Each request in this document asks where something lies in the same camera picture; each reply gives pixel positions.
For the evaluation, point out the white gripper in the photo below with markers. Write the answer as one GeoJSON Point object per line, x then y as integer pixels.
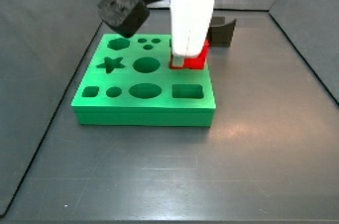
{"type": "Point", "coordinates": [191, 17]}

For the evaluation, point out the red double-square peg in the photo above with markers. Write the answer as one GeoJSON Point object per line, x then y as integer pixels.
{"type": "Point", "coordinates": [194, 62]}

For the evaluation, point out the black curved holder block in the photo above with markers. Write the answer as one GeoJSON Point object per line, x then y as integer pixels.
{"type": "Point", "coordinates": [221, 32]}

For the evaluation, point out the green shape-sorter board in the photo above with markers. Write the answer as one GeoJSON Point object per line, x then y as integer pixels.
{"type": "Point", "coordinates": [131, 88]}

